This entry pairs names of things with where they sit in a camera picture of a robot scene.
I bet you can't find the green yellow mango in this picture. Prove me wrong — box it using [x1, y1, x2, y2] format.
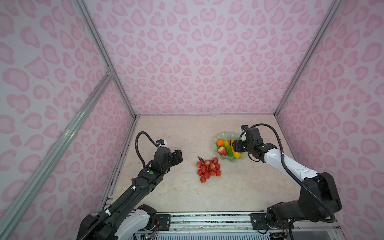
[223, 140, 233, 157]

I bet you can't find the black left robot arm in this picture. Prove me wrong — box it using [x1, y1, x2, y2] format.
[77, 146, 183, 240]

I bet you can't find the aluminium post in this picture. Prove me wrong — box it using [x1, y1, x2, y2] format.
[73, 0, 137, 120]
[274, 0, 344, 119]

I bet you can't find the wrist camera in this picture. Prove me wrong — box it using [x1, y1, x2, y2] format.
[157, 139, 167, 148]
[241, 125, 249, 131]

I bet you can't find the light green scalloped fruit bowl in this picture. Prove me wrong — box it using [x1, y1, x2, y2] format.
[212, 132, 248, 163]

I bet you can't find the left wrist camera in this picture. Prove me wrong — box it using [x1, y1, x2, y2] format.
[157, 139, 167, 148]

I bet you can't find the small orange tangerine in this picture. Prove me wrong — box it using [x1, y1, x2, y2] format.
[216, 140, 224, 147]

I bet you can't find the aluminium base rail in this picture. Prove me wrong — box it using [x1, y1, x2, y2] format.
[80, 210, 343, 240]

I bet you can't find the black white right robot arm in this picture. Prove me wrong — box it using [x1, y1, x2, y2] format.
[232, 124, 342, 229]

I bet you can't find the back right aluminium post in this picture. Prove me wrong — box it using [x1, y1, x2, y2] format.
[274, 0, 344, 119]

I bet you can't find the red lychee bunch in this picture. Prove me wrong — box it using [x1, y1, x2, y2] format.
[196, 157, 222, 184]

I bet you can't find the back left aluminium post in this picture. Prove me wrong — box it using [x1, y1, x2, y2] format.
[73, 0, 137, 120]

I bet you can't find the left diagonal aluminium strut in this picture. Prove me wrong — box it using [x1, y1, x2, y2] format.
[1, 74, 114, 240]

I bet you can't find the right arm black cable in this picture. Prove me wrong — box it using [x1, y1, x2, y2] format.
[248, 123, 337, 224]

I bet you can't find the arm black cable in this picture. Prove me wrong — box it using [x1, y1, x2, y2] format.
[248, 123, 337, 224]
[76, 131, 160, 240]

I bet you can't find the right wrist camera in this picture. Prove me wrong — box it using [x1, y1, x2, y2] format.
[241, 125, 249, 131]

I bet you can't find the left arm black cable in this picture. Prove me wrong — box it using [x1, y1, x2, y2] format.
[76, 131, 160, 240]

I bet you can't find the yellow orange mango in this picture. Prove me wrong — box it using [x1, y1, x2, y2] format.
[230, 139, 242, 159]

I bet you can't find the red fake peach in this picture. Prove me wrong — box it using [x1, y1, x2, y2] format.
[218, 146, 227, 156]

